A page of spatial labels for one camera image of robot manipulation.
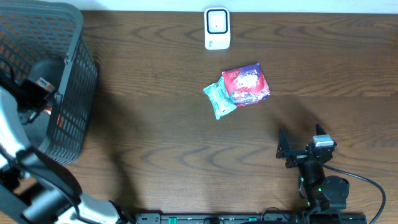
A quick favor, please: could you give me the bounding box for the orange snack packet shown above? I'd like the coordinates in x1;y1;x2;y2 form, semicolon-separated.
35;77;55;93

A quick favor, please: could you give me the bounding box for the red purple snack bag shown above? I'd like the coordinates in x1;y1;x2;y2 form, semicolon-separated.
221;63;271;107

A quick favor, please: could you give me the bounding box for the teal snack packet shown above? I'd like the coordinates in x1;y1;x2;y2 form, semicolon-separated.
203;77;237;119

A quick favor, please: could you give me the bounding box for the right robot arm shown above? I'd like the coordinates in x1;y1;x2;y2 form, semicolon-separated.
276;124;349;223

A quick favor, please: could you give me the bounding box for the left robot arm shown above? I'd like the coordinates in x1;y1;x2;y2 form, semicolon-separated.
1;74;135;223

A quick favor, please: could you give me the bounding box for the white barcode scanner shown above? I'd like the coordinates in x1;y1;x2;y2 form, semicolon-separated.
204;7;231;50

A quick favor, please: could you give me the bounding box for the grey plastic mesh basket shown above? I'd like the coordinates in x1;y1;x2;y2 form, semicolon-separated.
1;1;98;165

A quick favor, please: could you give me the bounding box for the right black cable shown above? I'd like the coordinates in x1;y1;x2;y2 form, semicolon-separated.
322;163;387;224

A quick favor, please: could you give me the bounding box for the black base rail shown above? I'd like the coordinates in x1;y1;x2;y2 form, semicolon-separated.
134;211;367;224

